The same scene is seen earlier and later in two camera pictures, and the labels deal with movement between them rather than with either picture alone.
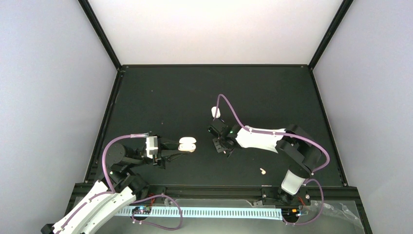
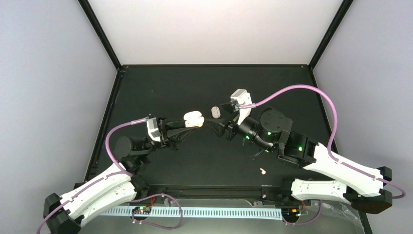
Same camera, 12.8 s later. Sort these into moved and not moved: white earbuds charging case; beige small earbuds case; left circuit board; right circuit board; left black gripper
Moved: left black gripper; beige small earbuds case
Not moved: white earbuds charging case; right circuit board; left circuit board
